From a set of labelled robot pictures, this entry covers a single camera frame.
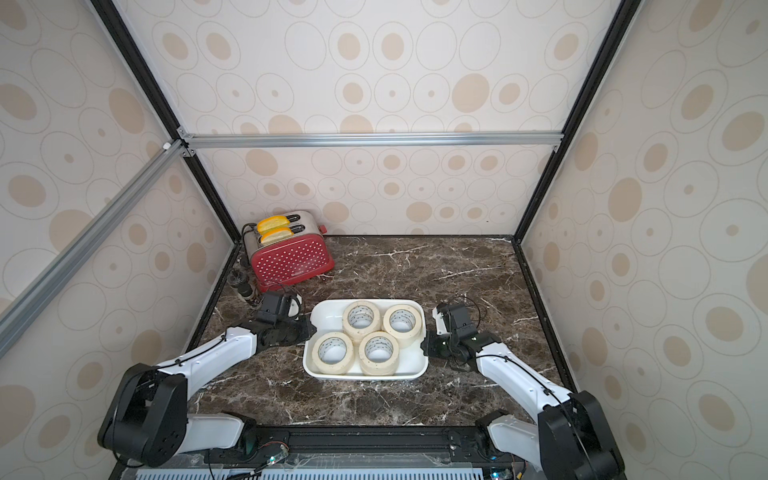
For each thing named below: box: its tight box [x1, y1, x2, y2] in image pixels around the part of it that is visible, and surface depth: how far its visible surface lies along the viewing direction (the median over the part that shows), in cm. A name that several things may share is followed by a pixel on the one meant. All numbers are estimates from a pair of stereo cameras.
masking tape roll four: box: [359, 331, 400, 376], surface depth 85 cm
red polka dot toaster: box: [243, 210, 335, 291], surface depth 99 cm
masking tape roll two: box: [383, 304, 423, 349], surface depth 91 cm
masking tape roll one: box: [342, 300, 382, 342], surface depth 92 cm
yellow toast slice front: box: [260, 227, 295, 243], surface depth 94 cm
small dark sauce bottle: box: [227, 270, 253, 298], surface depth 96 cm
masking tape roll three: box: [311, 331, 354, 375], surface depth 85 cm
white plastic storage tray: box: [303, 299, 429, 381], surface depth 87 cm
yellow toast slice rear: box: [257, 215, 290, 234], surface depth 98 cm
